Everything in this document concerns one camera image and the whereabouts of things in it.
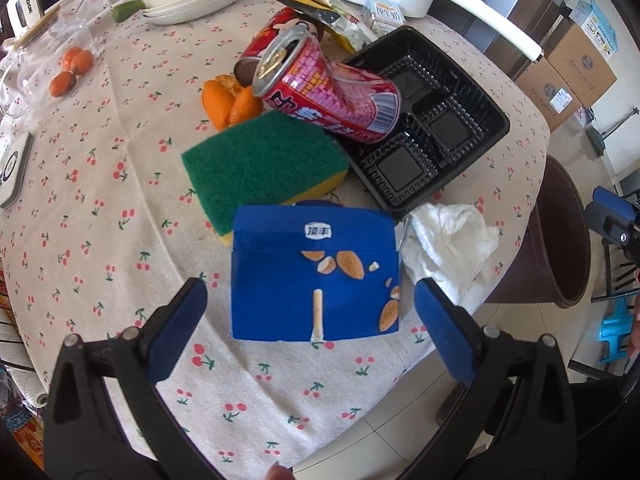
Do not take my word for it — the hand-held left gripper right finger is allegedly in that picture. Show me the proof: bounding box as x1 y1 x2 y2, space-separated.
400 277 578 480

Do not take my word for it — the brown trash bin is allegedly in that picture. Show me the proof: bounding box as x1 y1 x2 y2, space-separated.
487 155 592 310

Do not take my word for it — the brown cardboard box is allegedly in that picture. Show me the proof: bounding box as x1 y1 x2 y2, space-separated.
515 24 618 132

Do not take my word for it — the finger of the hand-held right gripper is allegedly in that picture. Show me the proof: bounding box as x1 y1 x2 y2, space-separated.
585 187 640 261

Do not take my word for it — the blue snack box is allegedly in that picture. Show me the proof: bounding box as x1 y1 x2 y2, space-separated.
230 200 402 343

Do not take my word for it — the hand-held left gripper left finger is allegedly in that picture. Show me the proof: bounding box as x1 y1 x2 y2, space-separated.
44 276 221 480

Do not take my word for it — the crumpled white tissue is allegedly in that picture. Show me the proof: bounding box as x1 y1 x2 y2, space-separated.
400 203 503 307

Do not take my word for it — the white flat electronic device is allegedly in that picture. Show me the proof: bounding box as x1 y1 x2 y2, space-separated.
0 132 35 209

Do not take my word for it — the green and yellow sponge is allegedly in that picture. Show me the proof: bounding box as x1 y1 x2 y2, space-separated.
181 110 350 247

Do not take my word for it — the red cartoon milk can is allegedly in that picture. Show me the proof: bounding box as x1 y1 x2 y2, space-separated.
235 6 326 86

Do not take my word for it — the grey long-handled tool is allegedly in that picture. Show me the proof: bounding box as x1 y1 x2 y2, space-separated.
585 107 640 162

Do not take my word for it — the pale blue milk carton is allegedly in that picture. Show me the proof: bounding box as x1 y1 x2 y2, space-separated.
362 0 405 37

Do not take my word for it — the yellow snack wrapper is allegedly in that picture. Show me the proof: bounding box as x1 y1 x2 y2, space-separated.
250 0 377 54

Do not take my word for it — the pink-red drink can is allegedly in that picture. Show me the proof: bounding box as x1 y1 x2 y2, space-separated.
251 26 402 146

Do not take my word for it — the grey refrigerator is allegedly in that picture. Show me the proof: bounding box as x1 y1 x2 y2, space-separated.
440 0 576 77

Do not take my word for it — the cherry print tablecloth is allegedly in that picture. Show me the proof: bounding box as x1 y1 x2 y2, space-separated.
0 0 552 480

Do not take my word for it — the blue and white carton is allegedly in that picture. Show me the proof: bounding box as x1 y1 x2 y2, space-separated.
570 0 619 54

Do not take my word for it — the black plastic food tray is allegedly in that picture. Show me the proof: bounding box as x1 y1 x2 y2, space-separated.
342 26 511 211

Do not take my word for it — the orange peel piece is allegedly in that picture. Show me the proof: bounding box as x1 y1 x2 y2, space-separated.
229 85 264 129
201 75 237 131

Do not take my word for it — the blue plastic stool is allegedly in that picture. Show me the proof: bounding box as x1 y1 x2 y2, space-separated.
599 304 637 367

